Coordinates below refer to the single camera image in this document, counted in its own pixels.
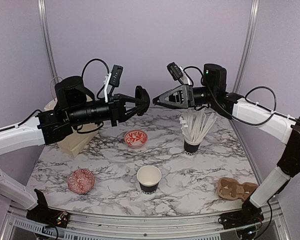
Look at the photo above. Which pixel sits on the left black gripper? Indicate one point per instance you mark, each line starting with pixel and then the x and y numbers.
pixel 117 103

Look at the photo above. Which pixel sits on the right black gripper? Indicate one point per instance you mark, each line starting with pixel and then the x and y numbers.
pixel 186 95

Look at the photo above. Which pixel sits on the black paper coffee cup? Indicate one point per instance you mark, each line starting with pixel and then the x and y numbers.
pixel 149 177

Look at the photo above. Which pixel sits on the black plastic cup lid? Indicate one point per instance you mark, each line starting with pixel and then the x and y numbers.
pixel 142 94

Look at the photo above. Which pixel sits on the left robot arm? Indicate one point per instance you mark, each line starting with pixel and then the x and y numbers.
pixel 76 106

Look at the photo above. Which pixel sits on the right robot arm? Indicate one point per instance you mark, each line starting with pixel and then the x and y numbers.
pixel 233 106

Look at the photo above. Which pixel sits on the red floral small bowl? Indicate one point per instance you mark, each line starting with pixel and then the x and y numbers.
pixel 135 138

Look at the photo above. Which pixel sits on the beige paper bag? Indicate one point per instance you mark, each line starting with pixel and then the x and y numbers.
pixel 73 144

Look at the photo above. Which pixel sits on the black cup holding straws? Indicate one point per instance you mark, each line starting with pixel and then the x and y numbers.
pixel 189 148

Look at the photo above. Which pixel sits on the red geometric patterned bowl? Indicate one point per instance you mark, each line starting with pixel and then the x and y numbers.
pixel 81 181

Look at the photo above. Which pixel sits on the brown cardboard cup carrier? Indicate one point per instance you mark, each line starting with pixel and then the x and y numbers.
pixel 231 189

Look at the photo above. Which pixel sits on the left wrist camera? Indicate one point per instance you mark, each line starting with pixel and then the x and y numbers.
pixel 112 79

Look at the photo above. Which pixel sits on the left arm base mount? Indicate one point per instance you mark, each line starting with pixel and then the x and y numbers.
pixel 41 213

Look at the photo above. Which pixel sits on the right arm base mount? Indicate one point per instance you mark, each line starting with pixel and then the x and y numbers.
pixel 249 214

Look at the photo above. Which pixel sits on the aluminium front rail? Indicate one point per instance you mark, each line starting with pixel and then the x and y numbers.
pixel 90 226

